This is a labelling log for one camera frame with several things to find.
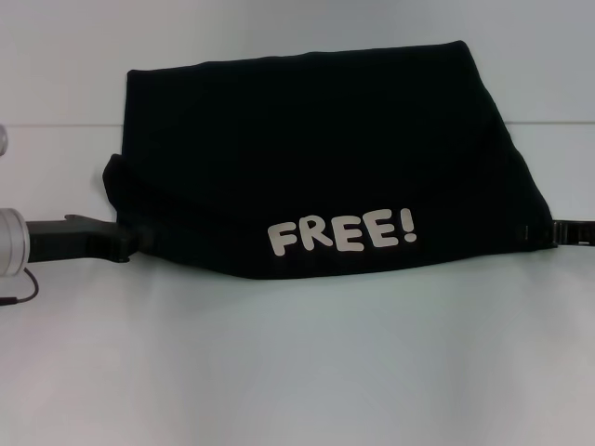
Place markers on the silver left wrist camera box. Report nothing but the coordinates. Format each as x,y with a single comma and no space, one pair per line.
3,139

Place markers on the black shirt with FREE print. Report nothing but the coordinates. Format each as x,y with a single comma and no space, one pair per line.
302,139

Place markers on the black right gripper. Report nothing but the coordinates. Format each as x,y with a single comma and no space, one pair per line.
576,233

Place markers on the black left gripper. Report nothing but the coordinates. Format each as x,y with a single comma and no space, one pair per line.
79,239

